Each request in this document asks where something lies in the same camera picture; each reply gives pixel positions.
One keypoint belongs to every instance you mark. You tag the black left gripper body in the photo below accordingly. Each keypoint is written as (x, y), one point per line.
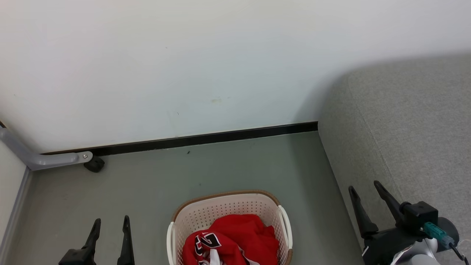
(77, 258)

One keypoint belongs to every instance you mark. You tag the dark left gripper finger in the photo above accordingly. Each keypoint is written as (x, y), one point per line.
(126, 243)
(92, 237)

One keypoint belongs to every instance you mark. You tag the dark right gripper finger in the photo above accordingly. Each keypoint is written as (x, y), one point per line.
(361, 215)
(388, 201)

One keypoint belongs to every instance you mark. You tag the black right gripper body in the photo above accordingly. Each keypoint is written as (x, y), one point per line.
(390, 244)

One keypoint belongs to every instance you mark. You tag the plain red garment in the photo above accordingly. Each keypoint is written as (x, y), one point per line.
(250, 232)

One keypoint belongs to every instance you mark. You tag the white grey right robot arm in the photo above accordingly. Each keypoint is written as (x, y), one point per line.
(417, 254)

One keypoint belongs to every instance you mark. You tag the grey fabric sofa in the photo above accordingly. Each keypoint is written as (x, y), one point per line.
(404, 129)

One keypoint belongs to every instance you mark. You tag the black caster wheel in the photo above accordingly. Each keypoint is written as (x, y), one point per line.
(95, 164)

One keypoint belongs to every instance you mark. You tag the cream perforated laundry basket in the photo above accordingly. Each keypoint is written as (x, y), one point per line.
(224, 204)

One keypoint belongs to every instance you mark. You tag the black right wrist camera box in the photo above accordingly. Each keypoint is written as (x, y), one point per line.
(419, 216)

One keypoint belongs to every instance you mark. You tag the grey wall skirting strip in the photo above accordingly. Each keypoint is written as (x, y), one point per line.
(16, 211)

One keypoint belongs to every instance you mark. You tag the grey metal frame leg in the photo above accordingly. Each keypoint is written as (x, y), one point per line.
(44, 159)

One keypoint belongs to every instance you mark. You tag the black wall baseboard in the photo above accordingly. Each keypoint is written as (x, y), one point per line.
(206, 139)

